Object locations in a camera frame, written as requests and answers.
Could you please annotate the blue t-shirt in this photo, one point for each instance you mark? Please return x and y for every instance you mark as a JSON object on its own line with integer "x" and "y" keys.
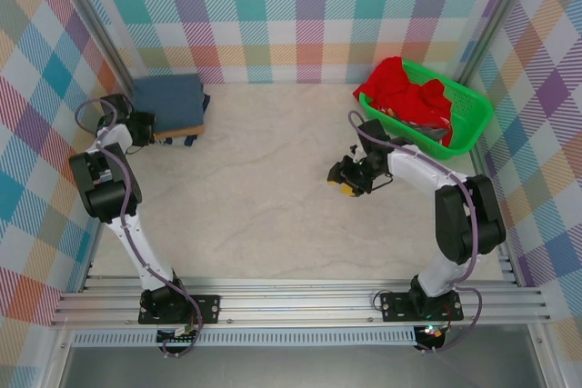
{"x": 170, "y": 99}

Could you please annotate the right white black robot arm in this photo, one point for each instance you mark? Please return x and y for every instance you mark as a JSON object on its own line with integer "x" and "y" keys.
{"x": 418, "y": 170}

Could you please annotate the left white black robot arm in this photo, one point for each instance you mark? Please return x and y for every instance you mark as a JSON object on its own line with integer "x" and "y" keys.
{"x": 141, "y": 247}

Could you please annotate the navy white printed folded t-shirt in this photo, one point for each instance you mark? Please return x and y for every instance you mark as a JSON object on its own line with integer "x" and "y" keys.
{"x": 182, "y": 140}

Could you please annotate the tan folded t-shirt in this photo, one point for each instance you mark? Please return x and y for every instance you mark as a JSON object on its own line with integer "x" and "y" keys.
{"x": 184, "y": 130}

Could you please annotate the dark grey garment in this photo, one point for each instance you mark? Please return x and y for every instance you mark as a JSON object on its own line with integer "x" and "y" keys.
{"x": 429, "y": 131}

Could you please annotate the red t-shirt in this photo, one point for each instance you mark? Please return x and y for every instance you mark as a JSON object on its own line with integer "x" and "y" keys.
{"x": 400, "y": 92}

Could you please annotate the green plastic basket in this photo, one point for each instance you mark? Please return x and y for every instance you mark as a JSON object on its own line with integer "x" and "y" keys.
{"x": 468, "y": 106}

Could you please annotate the steel bottom plate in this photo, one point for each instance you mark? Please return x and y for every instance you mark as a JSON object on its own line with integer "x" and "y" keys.
{"x": 295, "y": 367}

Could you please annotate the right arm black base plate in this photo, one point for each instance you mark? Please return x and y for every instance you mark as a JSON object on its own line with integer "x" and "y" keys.
{"x": 395, "y": 306}

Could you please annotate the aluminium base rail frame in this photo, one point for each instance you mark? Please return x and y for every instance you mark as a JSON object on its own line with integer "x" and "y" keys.
{"x": 295, "y": 304}

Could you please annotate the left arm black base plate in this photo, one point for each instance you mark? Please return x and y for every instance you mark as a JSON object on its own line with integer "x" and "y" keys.
{"x": 207, "y": 308}

